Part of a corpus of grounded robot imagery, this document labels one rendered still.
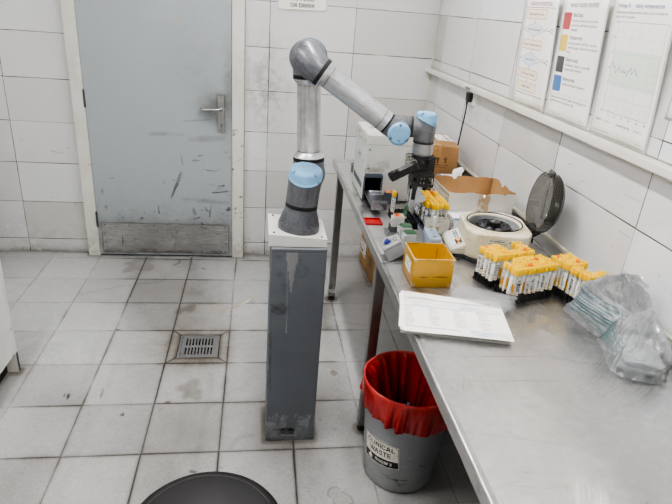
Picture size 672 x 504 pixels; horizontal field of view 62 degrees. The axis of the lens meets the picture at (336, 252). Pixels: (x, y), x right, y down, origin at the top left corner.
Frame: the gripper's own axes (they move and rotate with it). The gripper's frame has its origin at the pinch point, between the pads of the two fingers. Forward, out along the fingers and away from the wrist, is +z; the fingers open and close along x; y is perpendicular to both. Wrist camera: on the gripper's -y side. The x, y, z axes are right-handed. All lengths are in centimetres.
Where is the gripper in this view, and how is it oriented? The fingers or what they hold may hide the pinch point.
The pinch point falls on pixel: (409, 205)
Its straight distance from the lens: 214.2
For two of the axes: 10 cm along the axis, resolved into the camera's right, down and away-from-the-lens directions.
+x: -0.8, -4.1, 9.1
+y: 9.9, 0.3, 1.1
